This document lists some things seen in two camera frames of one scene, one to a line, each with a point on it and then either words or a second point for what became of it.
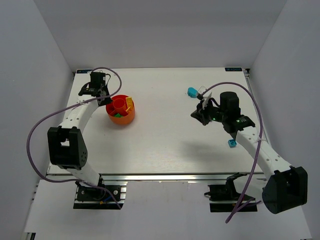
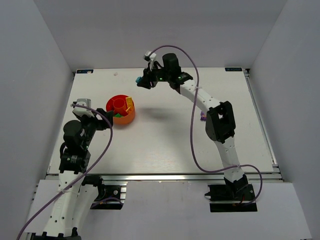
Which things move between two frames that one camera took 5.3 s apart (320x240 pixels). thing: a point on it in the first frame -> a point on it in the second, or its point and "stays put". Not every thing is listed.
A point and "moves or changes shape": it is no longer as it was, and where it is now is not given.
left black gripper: (105, 99) -> (102, 119)
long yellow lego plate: (129, 102) stays put
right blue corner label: (233, 69) stays put
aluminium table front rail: (164, 177) stays put
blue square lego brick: (232, 143) moves or changes shape
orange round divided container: (116, 111) stays put
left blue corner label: (83, 71) stays put
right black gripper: (200, 114) -> (146, 79)
